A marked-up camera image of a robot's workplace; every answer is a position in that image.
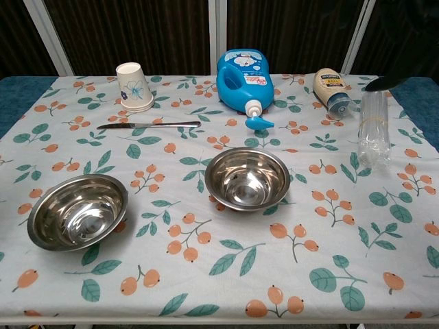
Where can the steel table knife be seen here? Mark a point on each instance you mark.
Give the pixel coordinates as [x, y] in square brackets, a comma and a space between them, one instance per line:
[151, 125]

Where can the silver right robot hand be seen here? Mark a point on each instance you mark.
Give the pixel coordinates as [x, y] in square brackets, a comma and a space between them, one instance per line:
[384, 84]

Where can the paper cup with blue flower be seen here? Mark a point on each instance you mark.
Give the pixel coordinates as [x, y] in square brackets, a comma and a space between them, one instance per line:
[132, 87]

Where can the yellow rubber band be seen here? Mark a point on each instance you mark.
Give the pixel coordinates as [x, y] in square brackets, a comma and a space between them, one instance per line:
[373, 120]

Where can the blue detergent pump bottle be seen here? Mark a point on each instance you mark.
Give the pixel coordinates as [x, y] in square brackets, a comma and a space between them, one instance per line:
[240, 82]

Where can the mayonnaise squeeze bottle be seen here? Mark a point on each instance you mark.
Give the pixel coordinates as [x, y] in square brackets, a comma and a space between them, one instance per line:
[329, 85]

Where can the white partition frame post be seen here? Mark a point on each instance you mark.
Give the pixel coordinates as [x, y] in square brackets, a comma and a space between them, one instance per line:
[48, 37]
[358, 34]
[217, 34]

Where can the floral fruit print tablecloth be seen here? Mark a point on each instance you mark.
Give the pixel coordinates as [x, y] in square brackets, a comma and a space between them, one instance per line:
[219, 260]

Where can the dark brown partition panel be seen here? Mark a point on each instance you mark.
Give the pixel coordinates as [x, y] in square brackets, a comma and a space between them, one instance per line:
[288, 31]
[17, 34]
[394, 37]
[137, 31]

